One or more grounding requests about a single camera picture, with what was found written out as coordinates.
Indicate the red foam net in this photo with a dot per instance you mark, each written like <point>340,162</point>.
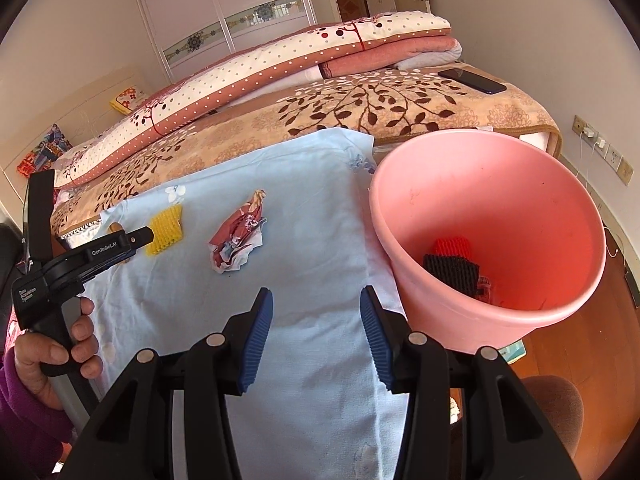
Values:
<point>452,247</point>

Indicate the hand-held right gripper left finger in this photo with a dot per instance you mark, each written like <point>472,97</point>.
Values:
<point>255,340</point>

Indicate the crumpled floral paper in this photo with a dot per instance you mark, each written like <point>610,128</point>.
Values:
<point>235,240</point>

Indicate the black foam net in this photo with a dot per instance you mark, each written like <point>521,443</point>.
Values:
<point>452,272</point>

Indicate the white wardrobe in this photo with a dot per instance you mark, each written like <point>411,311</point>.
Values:
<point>225,0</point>

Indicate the yellow floral pillow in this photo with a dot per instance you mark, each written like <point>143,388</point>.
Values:
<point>129,100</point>

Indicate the black smartphone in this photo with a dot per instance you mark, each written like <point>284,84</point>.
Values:
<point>472,81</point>

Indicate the folded polka dot quilt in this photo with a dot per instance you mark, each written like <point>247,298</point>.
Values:
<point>250,75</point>

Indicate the pink plastic bucket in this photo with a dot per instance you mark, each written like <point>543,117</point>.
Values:
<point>500,185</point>

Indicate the colourful patterned pillow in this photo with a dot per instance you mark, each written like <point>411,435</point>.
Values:
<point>45,150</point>

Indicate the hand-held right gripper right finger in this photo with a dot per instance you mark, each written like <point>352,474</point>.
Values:
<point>377,340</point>

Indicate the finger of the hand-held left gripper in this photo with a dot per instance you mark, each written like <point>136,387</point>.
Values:
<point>139,237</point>

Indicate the white headboard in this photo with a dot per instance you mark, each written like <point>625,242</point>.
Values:
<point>75,105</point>

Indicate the brown leaf print blanket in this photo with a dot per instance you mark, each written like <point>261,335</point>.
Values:
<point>400,105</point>

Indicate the black chair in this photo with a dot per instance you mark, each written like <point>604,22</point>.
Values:
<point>6,265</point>

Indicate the brown round stool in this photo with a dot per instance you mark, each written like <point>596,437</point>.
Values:
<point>555,410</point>

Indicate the person's left forearm purple sleeve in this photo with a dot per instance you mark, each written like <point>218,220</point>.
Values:
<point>25,420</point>

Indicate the wall socket with white plug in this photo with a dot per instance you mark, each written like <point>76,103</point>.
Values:
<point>586,131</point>

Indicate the light blue cloth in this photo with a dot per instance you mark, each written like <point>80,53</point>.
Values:
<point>310,210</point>

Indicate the person's left hand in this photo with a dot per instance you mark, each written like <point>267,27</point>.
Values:
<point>35,355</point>

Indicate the folded white blanket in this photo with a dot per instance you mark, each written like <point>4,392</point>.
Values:
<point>440,59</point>

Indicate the yellow foam net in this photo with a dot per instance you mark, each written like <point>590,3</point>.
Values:
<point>167,230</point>

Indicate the folded pink blanket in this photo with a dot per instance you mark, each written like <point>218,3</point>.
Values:
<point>390,57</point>

